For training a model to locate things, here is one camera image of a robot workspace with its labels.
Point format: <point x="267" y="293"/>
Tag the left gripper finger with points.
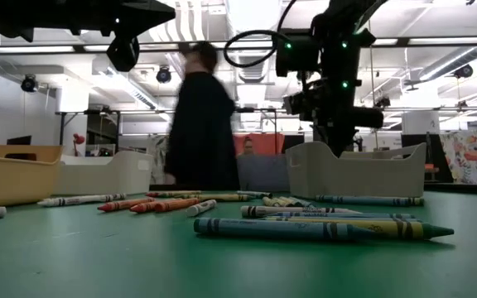
<point x="155" y="12"/>

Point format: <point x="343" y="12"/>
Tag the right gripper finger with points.
<point x="340" y="142"/>

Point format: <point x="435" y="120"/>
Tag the white plastic bin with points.
<point x="106" y="178"/>

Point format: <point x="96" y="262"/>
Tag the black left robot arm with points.
<point x="15" y="16"/>

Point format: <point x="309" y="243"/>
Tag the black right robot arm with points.
<point x="344" y="62"/>

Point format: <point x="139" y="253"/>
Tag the black ceiling spotlight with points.
<point x="463" y="71"/>
<point x="163" y="75"/>
<point x="383" y="101"/>
<point x="28" y="83"/>

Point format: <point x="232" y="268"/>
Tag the light grey plastic bin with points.
<point x="346" y="178"/>

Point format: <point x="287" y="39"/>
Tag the orange cloth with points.
<point x="267" y="142"/>

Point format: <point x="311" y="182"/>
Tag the dark grey plastic bin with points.
<point x="263" y="174"/>

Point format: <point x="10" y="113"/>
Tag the ceiling light strip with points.
<point x="27" y="49"/>
<point x="454" y="40"/>

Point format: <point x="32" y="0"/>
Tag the person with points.
<point x="247" y="145"/>
<point x="201" y="132"/>

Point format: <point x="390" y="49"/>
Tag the floral patterned cloth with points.
<point x="470" y="157"/>

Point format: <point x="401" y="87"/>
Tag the black metal stand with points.
<point x="61" y="124"/>

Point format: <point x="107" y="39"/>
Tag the red desk lamp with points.
<point x="78" y="140"/>

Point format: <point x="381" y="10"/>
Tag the white patterned cloth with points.
<point x="155" y="157"/>

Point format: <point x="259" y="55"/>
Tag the black monitor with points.
<point x="19" y="140"/>

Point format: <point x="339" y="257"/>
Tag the orange plastic bin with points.
<point x="15" y="182"/>

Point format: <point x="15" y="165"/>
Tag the black overhead rail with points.
<point x="403" y="41"/>

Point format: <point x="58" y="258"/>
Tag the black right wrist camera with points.
<point x="298" y="56"/>

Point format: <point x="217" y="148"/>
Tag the silver ventilation duct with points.
<point x="449" y="66"/>

